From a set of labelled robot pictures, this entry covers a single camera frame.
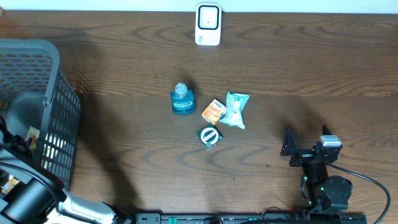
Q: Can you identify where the green wet wipes pack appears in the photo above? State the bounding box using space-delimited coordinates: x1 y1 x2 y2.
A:
220 91 250 129

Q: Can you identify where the green round label box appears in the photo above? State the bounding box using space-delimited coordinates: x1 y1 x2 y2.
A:
197 124 224 151

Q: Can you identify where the orange tissue pack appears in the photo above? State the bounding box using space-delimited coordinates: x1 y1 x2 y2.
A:
201 99 226 126

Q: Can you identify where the teal mouthwash bottle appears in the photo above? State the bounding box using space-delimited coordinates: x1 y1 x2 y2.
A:
170 82 196 114

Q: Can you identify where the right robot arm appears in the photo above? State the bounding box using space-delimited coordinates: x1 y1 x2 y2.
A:
280 125 353 220

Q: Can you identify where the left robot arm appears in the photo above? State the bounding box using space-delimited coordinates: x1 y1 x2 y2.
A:
1 119 136 223

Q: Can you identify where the white barcode scanner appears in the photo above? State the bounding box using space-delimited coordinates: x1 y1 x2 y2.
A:
195 3 222 46

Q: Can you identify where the red white snack package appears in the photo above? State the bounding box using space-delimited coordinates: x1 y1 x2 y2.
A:
25 126 40 152

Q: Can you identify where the grey plastic mesh basket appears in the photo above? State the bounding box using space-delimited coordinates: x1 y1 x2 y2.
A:
1 39 81 189

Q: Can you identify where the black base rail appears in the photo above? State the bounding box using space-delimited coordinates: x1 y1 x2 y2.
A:
134 212 367 224

